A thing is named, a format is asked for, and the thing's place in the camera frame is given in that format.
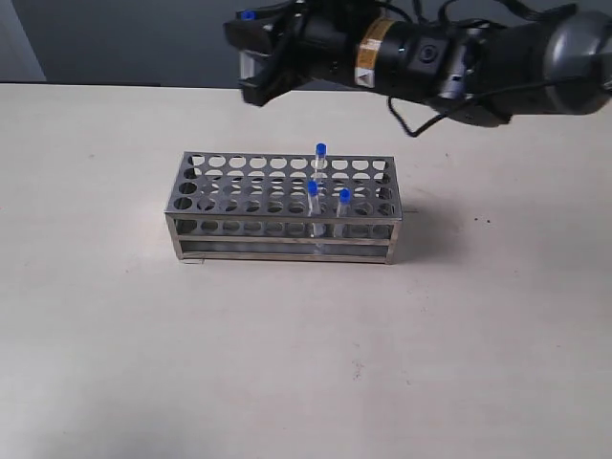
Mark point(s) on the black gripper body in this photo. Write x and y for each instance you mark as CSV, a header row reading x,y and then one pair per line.
x,y
357,44

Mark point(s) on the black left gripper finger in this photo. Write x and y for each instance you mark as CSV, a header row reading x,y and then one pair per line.
x,y
280,71

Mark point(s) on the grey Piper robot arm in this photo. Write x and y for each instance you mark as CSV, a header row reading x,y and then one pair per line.
x,y
474,71

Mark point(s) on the stainless steel test tube rack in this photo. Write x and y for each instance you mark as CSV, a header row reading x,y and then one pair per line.
x,y
255,207

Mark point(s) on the blue-capped tube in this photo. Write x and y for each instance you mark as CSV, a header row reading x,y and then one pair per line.
x,y
247,15
319,163
318,229
342,211

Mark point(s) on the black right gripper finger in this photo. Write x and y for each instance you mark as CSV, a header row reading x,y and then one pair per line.
x,y
260,34

